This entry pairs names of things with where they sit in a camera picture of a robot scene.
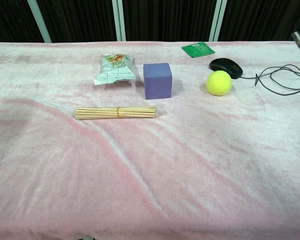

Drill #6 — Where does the black curtain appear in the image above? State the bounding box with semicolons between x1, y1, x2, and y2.
0;0;300;44

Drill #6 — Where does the wrapped wooden stick bundle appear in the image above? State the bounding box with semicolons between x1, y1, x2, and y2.
70;105;167;121

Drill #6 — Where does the slanted white frame post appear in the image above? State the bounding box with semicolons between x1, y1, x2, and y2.
26;0;53;44

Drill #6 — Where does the purple foam cube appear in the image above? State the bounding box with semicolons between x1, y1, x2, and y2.
142;62;173;101

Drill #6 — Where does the wide white frame post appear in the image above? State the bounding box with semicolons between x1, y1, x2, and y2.
111;0;127;42

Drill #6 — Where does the green circuit board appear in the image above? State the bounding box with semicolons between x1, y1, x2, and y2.
181;41;216;59

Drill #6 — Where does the yellow tennis ball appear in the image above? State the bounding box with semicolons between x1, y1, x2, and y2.
205;70;233;96

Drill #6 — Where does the black computer mouse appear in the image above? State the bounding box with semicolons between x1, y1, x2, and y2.
208;57;244;80

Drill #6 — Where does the pale green snack bag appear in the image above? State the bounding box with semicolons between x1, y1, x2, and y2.
93;53;137;87

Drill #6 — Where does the black USB cable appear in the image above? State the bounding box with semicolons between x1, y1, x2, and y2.
239;64;300;97

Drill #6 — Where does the pink fluffy blanket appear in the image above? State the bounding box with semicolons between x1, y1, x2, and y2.
0;40;300;240

